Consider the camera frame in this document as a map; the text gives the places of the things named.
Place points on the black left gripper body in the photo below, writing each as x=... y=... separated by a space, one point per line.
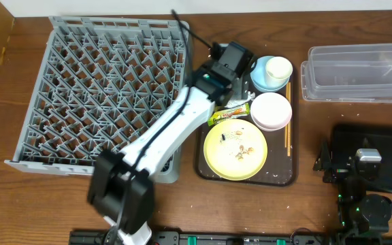
x=214 y=52

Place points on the grey dishwasher rack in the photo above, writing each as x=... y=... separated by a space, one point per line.
x=102 y=83

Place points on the yellow plate with crumbs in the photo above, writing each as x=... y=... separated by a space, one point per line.
x=235 y=149

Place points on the cream white cup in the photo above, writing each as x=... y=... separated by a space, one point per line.
x=277 y=71

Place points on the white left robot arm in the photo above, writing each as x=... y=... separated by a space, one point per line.
x=122 y=185

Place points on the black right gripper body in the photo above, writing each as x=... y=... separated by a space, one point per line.
x=336 y=171

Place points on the pink bowl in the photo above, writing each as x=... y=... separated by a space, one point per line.
x=271 y=111

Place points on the dark brown serving tray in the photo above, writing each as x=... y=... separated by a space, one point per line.
x=279 y=169

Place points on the white tissue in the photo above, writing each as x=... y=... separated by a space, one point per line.
x=236 y=102

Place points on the light blue bowl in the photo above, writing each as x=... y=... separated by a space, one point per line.
x=260 y=81

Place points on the black waste bin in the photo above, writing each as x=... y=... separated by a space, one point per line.
x=347 y=139

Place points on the clear plastic waste bin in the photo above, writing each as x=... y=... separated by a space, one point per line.
x=360 y=73

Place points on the green snack bar wrapper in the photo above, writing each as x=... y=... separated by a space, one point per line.
x=231 y=113

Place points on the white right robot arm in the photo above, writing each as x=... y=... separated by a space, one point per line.
x=364 y=217

